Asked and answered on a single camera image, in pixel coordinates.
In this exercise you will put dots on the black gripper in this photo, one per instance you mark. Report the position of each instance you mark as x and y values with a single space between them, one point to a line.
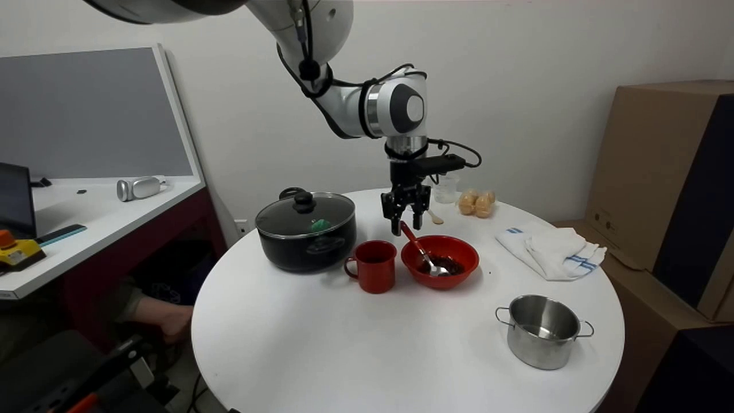
407 181

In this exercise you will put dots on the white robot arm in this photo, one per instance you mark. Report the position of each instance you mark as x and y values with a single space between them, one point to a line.
345 99

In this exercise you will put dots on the red enamel mug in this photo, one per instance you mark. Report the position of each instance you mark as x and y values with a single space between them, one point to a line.
377 268

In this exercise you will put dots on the red bowl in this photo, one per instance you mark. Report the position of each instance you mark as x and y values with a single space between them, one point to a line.
468 258

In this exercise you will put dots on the small wooden spoon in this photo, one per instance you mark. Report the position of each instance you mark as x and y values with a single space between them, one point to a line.
438 219

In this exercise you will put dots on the clear measuring cup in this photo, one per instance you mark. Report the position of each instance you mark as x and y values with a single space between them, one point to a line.
450 192

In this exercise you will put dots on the clear drinking glass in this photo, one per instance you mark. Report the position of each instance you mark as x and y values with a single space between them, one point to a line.
466 203

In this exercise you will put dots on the glass pot lid black knob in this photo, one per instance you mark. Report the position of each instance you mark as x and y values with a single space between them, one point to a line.
341 209

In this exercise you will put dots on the dark coffee bean pile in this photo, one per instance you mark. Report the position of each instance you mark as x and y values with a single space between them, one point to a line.
456 266

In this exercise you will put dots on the beige egg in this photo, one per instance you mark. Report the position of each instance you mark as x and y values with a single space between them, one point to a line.
485 204

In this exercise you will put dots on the black cooking pot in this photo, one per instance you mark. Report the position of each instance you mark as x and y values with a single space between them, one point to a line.
300 255

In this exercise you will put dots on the white cloth blue print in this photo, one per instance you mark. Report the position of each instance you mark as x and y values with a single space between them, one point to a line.
558 248

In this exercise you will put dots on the small stainless steel pot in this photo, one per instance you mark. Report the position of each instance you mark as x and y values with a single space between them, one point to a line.
540 348

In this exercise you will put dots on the large cardboard box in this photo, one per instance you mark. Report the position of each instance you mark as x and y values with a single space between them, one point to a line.
634 169

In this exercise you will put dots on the person's bare limb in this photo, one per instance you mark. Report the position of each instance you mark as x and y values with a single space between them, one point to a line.
163 314

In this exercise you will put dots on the low cardboard box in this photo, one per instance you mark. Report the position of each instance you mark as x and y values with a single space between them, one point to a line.
651 322

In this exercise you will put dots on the silver handheld device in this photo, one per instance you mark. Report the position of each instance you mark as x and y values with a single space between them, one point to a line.
139 189

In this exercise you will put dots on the white desk red sides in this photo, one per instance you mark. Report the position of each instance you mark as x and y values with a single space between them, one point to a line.
99 221

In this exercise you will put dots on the grey partition board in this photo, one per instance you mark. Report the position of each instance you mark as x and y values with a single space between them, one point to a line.
84 116

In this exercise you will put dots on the black chair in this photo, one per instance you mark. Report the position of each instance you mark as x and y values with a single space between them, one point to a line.
53 374

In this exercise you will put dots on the yellow emergency stop box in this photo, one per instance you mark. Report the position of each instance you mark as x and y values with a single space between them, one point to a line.
19 250

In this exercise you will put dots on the black laptop screen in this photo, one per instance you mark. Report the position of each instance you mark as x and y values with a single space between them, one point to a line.
15 197

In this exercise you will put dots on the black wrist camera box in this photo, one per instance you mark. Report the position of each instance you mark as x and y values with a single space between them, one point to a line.
446 163

